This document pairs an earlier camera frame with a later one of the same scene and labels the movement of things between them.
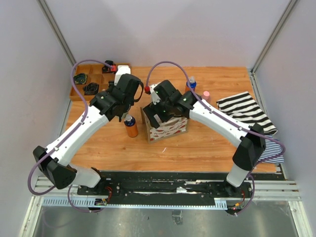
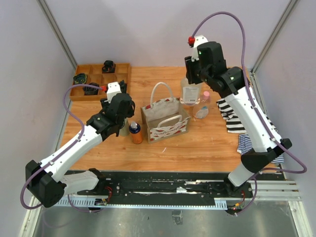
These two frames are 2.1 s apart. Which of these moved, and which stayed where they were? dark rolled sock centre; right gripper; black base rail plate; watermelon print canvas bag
Moved: right gripper
Stayed: black base rail plate; dark rolled sock centre; watermelon print canvas bag
